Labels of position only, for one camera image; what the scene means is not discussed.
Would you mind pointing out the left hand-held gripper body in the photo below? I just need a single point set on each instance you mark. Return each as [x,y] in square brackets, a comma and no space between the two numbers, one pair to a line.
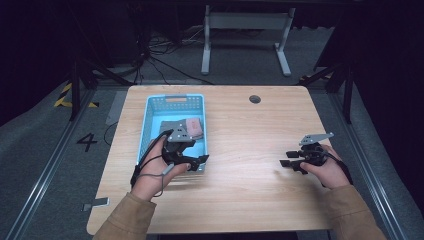
[178,146]

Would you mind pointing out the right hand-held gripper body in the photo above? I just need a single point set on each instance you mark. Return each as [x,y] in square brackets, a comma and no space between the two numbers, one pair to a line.
[315,151]

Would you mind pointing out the grey and pink knit glove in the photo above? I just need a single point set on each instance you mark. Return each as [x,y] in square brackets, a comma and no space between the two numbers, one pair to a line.
[195,126]

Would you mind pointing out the light blue plastic basket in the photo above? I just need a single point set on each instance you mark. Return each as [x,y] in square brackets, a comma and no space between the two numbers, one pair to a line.
[156,120]

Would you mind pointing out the person's right hand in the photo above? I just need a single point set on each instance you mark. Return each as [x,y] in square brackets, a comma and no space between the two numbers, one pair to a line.
[328,171]

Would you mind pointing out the person's left hand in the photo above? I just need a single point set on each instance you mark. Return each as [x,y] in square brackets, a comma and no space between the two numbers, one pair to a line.
[156,173]

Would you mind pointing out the black metal stand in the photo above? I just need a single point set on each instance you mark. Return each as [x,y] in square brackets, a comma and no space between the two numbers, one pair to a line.
[80,86]
[346,90]

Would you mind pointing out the grey tape strip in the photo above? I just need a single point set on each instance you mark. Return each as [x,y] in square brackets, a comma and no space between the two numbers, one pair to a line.
[98,202]

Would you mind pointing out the yellow and black floor tape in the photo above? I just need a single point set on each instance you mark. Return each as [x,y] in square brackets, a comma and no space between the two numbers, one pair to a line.
[63,100]

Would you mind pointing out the white metal desk frame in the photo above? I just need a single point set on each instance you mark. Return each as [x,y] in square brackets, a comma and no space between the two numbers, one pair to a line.
[246,21]

